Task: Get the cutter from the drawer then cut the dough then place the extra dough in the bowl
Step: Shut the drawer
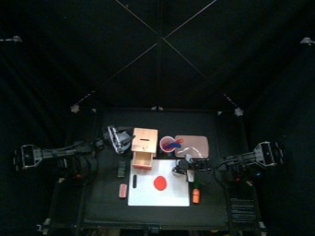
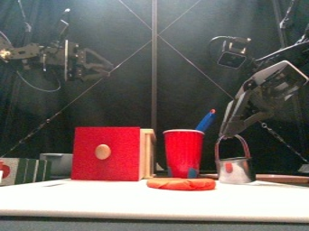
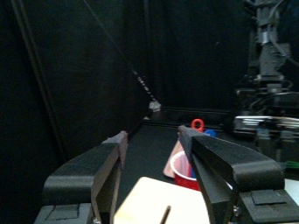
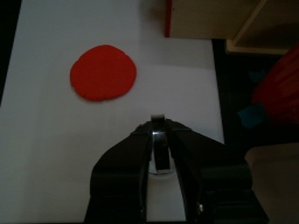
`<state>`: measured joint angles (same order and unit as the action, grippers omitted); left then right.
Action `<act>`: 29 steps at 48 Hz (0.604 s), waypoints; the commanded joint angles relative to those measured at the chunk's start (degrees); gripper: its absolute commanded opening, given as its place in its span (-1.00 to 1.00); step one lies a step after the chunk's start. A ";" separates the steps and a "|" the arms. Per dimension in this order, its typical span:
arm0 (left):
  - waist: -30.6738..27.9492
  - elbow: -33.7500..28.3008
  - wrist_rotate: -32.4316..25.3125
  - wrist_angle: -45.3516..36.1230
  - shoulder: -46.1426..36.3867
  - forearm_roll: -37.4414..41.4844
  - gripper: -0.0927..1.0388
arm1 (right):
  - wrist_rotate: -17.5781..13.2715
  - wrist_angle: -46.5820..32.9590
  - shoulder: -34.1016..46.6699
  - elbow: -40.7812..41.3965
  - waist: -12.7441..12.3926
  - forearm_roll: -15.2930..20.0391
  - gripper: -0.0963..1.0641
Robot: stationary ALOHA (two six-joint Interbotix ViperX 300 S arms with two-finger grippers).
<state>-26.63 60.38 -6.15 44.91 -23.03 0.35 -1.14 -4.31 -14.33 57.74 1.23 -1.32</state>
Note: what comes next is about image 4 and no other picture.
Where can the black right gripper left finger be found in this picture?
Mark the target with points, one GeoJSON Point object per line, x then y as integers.
{"type": "Point", "coordinates": [117, 175]}

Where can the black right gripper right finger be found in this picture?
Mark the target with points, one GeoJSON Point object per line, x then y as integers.
{"type": "Point", "coordinates": [218, 180]}

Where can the flat red dough disc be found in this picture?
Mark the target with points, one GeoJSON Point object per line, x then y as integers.
{"type": "Point", "coordinates": [104, 73]}

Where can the wooden drawer cabinet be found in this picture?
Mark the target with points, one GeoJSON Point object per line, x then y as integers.
{"type": "Point", "coordinates": [273, 32]}

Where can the wooden drawer with orange front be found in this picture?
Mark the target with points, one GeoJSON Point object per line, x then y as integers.
{"type": "Point", "coordinates": [206, 17]}

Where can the round metal dough cutter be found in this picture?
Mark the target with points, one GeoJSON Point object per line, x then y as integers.
{"type": "Point", "coordinates": [161, 151]}

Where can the white cutting mat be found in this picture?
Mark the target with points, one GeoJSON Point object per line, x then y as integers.
{"type": "Point", "coordinates": [52, 151]}

